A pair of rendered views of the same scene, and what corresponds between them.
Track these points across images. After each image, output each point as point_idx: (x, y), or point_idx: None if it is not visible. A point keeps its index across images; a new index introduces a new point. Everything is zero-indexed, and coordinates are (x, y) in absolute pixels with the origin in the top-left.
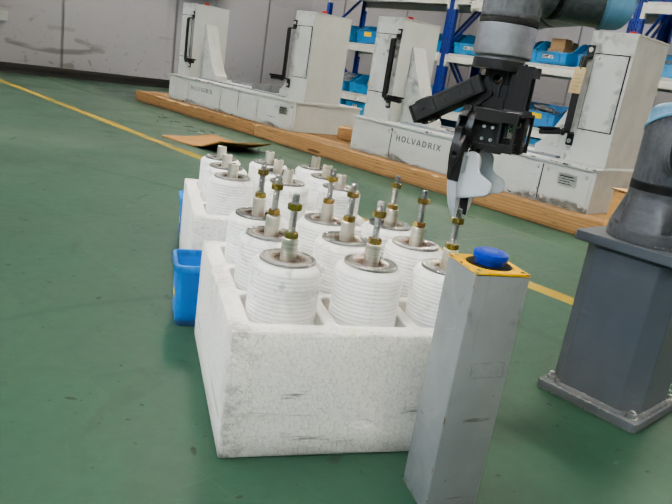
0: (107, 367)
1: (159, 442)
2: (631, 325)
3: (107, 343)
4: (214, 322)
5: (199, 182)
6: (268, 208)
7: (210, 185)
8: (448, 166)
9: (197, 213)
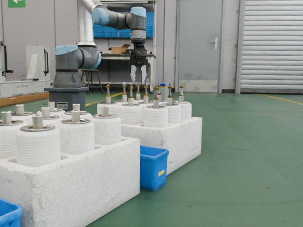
0: (213, 175)
1: (212, 158)
2: (84, 110)
3: (205, 182)
4: (189, 133)
5: (56, 156)
6: None
7: (119, 123)
8: (147, 70)
9: (133, 139)
